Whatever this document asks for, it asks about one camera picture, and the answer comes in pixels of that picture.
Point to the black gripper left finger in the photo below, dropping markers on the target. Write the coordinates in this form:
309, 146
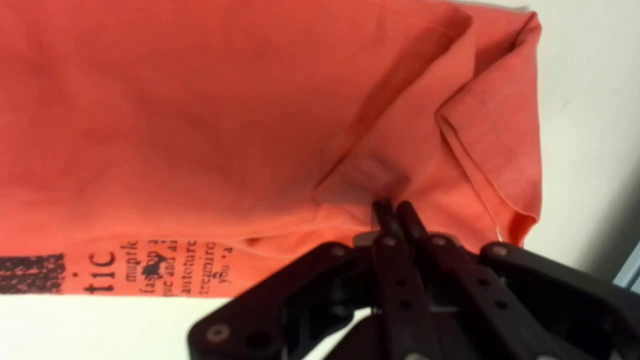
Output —
401, 286

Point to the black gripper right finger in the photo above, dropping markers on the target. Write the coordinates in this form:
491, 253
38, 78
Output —
466, 286

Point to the orange printed cloth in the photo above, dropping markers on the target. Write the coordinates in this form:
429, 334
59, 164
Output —
232, 133

